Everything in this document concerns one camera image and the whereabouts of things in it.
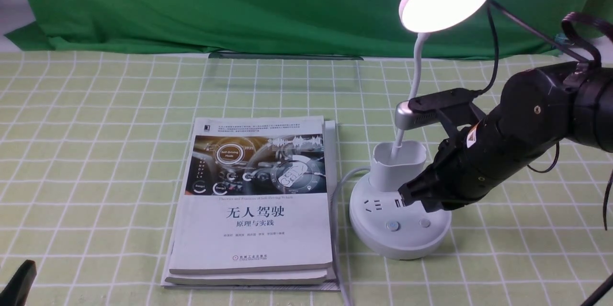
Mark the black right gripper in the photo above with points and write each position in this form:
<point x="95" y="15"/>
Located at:
<point x="475" y="162"/>

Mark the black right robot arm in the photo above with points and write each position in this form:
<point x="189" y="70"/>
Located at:
<point x="538" y="108"/>

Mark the white desk lamp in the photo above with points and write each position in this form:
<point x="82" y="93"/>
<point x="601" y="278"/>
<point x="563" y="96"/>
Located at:
<point x="381" y="219"/>

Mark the bottom white book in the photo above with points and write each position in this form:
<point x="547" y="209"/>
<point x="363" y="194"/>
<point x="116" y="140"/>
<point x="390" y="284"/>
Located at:
<point x="287" y="288"/>

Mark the white book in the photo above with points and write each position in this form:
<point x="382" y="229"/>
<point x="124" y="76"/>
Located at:
<point x="287" y="288"/>
<point x="258" y="278"/>

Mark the middle white book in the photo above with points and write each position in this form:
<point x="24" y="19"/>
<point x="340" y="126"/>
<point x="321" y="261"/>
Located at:
<point x="258" y="278"/>

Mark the top self-driving textbook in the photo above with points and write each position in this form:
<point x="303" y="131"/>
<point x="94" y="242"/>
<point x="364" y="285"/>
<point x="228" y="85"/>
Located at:
<point x="254" y="200"/>

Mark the green backdrop cloth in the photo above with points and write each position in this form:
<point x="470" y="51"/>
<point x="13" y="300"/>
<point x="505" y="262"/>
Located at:
<point x="365" y="28"/>

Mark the green checkered tablecloth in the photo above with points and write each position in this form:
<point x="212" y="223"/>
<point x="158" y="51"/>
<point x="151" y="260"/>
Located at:
<point x="92" y="151"/>

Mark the black left gripper tip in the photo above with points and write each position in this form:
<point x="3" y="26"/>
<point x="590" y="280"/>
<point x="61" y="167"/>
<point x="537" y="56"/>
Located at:
<point x="16" y="292"/>

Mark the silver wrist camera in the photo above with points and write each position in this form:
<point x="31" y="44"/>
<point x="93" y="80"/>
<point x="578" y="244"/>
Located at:
<point x="431" y="107"/>

